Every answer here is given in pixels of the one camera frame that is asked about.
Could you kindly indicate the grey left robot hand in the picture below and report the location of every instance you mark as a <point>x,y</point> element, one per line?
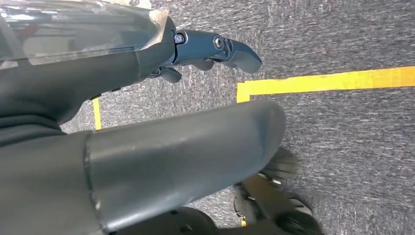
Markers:
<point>162,168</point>

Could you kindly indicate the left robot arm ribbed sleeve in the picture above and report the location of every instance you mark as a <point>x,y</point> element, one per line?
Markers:
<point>19,129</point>

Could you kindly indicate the yellow floor tape strip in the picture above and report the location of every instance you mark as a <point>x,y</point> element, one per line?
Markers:
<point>97,113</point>

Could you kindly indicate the yellow floor tape square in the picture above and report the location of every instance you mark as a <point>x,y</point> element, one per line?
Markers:
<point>324,81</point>

